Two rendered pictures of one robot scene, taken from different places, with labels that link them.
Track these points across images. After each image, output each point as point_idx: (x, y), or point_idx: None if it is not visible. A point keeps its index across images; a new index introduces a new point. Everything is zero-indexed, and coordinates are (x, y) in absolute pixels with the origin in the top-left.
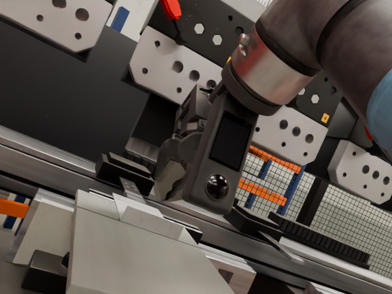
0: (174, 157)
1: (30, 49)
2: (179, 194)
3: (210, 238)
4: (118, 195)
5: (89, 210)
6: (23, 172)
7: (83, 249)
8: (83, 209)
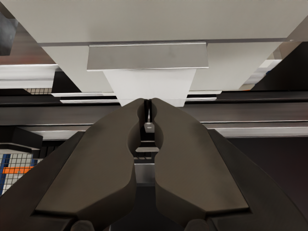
0: (248, 228)
1: None
2: (129, 116)
3: (48, 111)
4: (175, 106)
5: (262, 41)
6: (229, 107)
7: None
8: (278, 35)
